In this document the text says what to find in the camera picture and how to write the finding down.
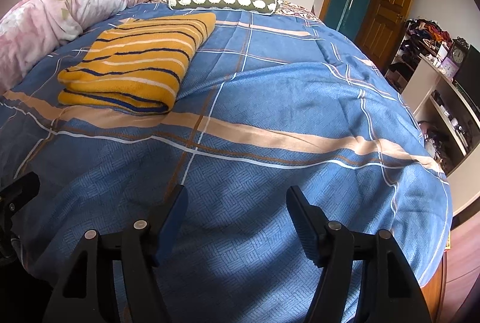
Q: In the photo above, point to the blue plaid bed cover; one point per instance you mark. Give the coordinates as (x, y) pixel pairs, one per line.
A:
(268, 102)

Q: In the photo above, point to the purple table clock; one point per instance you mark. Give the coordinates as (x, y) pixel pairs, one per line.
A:
(455, 57)

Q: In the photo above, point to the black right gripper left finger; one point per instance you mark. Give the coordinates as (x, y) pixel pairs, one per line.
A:
(85, 291)

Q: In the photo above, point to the yellow striped knit garment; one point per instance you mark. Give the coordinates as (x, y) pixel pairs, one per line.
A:
(138, 66)

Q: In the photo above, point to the pink floral quilt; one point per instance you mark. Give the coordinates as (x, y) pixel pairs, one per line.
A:
(31, 29)

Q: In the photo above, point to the white shelf unit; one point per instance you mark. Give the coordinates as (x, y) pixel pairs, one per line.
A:
(448, 120)

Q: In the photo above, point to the black television screen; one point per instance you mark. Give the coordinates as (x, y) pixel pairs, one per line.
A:
(468, 76)

